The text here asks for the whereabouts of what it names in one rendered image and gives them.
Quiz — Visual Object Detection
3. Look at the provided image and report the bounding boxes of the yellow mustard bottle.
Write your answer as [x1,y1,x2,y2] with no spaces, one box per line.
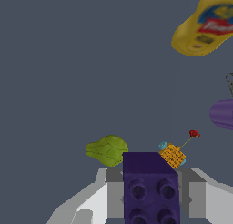
[170,0,233,57]

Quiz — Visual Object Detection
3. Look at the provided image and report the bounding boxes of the orange toy with red tip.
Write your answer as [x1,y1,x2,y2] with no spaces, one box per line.
[157,129,201,170]

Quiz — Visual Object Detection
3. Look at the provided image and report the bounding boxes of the dark purple toy brick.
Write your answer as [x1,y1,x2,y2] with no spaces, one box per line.
[122,151,181,224]

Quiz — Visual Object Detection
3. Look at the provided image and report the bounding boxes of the purple plum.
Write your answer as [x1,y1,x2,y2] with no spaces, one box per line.
[208,98,233,131]

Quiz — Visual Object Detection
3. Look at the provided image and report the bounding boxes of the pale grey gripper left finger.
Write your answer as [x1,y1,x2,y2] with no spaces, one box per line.
[46,167,126,224]

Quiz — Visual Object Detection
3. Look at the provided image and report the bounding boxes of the dark grey wire object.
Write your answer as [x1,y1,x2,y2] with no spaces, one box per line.
[225,72,233,97]

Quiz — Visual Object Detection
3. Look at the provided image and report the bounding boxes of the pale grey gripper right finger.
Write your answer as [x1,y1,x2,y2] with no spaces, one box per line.
[176,167,233,224]

